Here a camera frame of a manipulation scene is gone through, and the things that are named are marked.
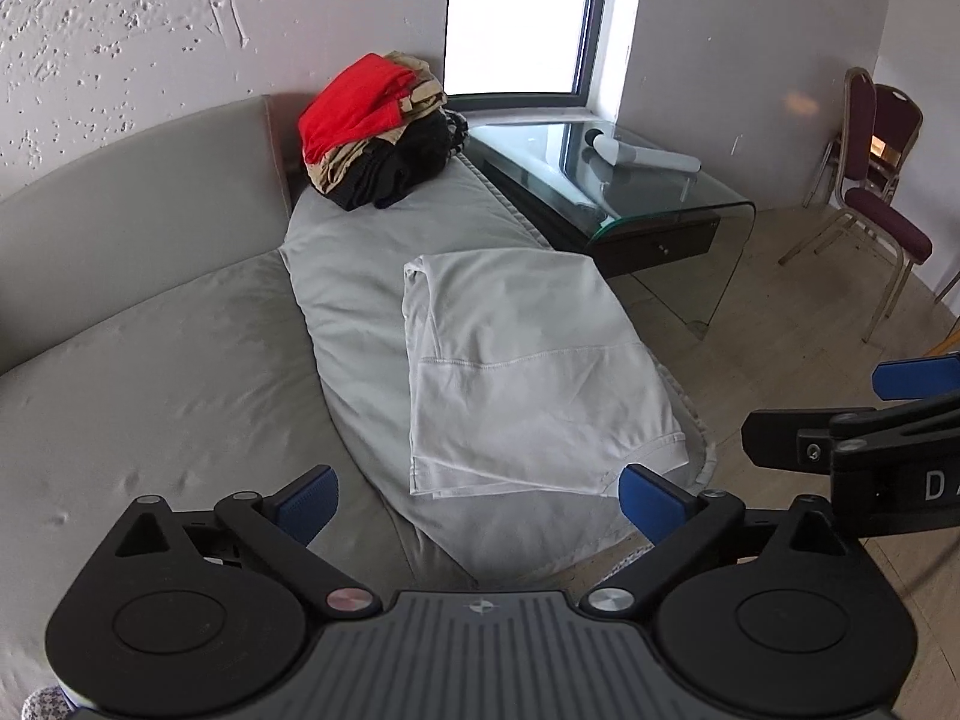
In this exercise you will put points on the dark wooden drawer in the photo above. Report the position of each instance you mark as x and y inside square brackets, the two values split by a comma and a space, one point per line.
[660, 247]

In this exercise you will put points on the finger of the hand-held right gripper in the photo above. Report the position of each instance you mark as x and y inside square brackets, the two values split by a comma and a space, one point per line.
[787, 435]
[919, 379]

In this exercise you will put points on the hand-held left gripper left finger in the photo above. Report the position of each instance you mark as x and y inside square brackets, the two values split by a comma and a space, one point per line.
[307, 504]

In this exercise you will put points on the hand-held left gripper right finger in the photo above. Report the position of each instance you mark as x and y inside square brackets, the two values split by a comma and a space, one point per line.
[652, 501]

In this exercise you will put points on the blue white patterned rug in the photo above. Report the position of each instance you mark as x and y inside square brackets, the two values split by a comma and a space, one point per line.
[622, 566]

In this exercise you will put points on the grey sofa seat cushion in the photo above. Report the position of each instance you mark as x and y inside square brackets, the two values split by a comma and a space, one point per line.
[352, 255]

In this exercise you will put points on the window with dark frame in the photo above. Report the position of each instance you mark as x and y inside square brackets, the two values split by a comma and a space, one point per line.
[517, 15]

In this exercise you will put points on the tan folded garment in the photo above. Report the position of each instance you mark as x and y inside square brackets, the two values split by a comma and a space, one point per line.
[427, 90]

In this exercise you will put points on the glass side table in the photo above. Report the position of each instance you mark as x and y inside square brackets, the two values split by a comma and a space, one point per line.
[540, 157]

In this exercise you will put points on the maroon banquet chair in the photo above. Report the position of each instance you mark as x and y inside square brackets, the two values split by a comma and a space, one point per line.
[861, 101]
[889, 221]

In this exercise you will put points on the light grey hoodie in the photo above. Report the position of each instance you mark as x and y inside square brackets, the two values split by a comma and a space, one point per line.
[525, 360]

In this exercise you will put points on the red folded garment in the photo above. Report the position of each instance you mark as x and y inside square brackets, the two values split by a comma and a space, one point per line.
[345, 109]

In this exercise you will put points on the grey fabric sofa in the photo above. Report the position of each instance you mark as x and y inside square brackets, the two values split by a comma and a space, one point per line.
[150, 352]

